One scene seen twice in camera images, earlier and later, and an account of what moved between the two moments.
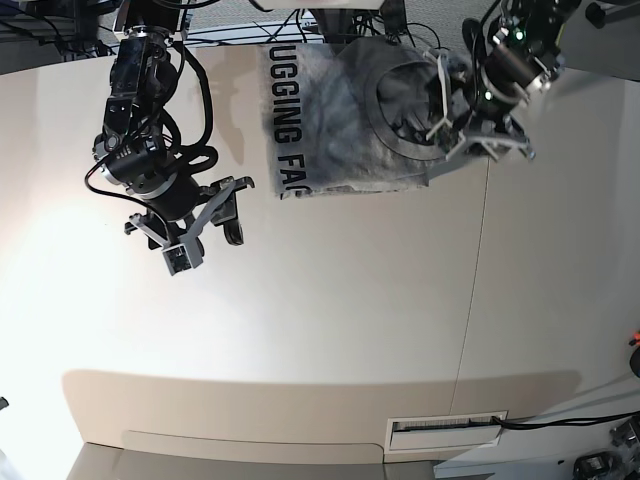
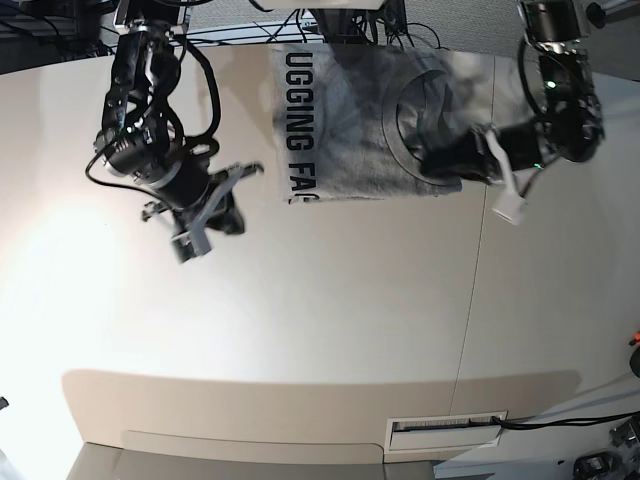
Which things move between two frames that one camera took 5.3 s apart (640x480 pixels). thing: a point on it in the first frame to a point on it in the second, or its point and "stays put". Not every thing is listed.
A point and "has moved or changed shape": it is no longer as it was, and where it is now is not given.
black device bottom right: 600,465 stays put
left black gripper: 466,115 to 477,157
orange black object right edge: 635,340 stays put
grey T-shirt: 354,116 has moved or changed shape
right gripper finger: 201,247 to 231,220
